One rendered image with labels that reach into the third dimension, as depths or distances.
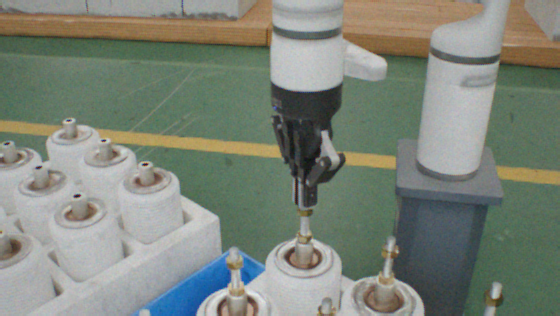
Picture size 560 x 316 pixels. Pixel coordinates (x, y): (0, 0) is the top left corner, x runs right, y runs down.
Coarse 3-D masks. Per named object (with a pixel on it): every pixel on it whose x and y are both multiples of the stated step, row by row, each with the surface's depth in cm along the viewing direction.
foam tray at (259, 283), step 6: (258, 276) 77; (264, 276) 77; (342, 276) 77; (252, 282) 76; (258, 282) 76; (264, 282) 76; (342, 282) 76; (348, 282) 76; (354, 282) 76; (258, 288) 75; (264, 288) 75; (342, 288) 74; (342, 294) 75
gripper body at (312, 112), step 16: (272, 96) 57; (288, 96) 55; (304, 96) 54; (320, 96) 54; (336, 96) 56; (288, 112) 56; (304, 112) 55; (320, 112) 55; (304, 128) 58; (320, 128) 56; (304, 144) 59; (320, 144) 57
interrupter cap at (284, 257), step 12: (288, 240) 72; (276, 252) 70; (288, 252) 70; (324, 252) 70; (276, 264) 68; (288, 264) 68; (300, 264) 68; (312, 264) 68; (324, 264) 68; (300, 276) 66; (312, 276) 66
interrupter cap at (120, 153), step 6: (90, 150) 93; (96, 150) 93; (114, 150) 93; (120, 150) 93; (126, 150) 93; (84, 156) 91; (90, 156) 91; (96, 156) 92; (114, 156) 92; (120, 156) 91; (126, 156) 91; (90, 162) 90; (96, 162) 90; (102, 162) 90; (108, 162) 90; (114, 162) 89; (120, 162) 90
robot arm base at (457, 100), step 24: (432, 72) 71; (456, 72) 68; (480, 72) 68; (432, 96) 72; (456, 96) 70; (480, 96) 70; (432, 120) 73; (456, 120) 71; (480, 120) 72; (432, 144) 75; (456, 144) 73; (480, 144) 74; (432, 168) 76; (456, 168) 75
